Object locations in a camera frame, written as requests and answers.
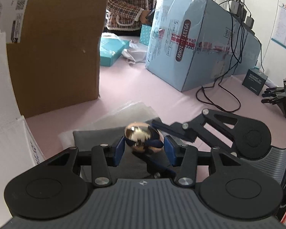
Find shiny copper metal ball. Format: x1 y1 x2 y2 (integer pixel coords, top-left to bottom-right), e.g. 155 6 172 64
124 122 164 154

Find clear plastic bag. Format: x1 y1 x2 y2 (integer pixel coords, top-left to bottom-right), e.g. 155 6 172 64
58 102 158 149

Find grey cloth pouch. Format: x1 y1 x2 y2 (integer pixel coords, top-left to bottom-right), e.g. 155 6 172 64
72 117 179 179

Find small dark teal box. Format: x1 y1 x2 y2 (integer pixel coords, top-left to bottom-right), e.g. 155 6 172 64
242 68 268 96

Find white foam board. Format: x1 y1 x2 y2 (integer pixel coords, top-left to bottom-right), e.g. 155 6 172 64
0 31 44 228

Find crumpled white paper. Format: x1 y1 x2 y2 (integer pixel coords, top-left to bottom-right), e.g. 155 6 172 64
122 40 148 65

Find light blue cardboard box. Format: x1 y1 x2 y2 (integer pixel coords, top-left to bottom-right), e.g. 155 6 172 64
146 0 260 92

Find teal flat box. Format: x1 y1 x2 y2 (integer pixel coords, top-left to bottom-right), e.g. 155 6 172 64
100 37 130 67

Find black power adapters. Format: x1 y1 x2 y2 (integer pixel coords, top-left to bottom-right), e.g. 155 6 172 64
229 0 254 30

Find person in plaid jacket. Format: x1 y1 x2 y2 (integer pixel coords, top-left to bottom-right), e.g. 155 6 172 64
104 0 157 36

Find brown cardboard box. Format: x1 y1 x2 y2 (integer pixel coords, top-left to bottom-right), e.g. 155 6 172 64
5 0 107 117

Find black hanging cable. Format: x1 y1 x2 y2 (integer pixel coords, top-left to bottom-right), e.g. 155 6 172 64
196 0 265 113

